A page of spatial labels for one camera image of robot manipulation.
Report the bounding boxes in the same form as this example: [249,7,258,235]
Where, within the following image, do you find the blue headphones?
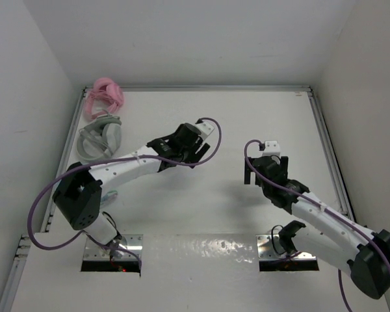
[100,190,118,209]

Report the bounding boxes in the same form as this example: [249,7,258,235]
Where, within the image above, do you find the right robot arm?
[244,156,390,300]

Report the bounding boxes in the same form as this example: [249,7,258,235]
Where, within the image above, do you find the aluminium table frame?
[0,88,350,311]

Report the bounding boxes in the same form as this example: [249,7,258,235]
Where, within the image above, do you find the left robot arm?
[53,120,214,246]

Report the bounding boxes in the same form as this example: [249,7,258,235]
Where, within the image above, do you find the metal base plate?
[256,233,317,261]
[83,235,143,261]

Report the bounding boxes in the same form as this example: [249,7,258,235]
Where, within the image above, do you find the grey headphones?
[76,114,122,163]

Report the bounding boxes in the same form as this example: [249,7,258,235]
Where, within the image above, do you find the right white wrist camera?
[259,140,281,159]

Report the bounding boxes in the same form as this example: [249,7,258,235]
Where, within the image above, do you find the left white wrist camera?
[195,120,215,140]

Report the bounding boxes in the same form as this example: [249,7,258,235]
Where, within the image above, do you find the pink headphones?
[84,77,125,120]

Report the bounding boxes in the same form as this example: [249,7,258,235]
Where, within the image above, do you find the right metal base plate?
[256,233,317,261]

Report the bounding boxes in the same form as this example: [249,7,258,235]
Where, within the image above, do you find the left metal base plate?
[83,235,143,261]

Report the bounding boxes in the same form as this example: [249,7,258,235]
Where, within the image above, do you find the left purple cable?
[28,117,222,270]

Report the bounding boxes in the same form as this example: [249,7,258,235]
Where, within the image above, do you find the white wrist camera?
[195,120,215,140]
[259,140,281,159]

